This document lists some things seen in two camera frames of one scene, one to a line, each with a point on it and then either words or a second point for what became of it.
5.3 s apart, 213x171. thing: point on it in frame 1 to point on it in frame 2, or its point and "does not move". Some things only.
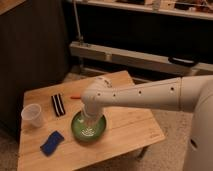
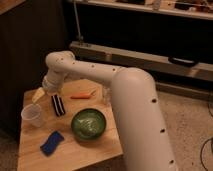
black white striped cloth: (58, 105) does not move
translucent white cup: (31, 113) does not move
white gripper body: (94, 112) to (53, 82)
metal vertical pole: (77, 21) does not move
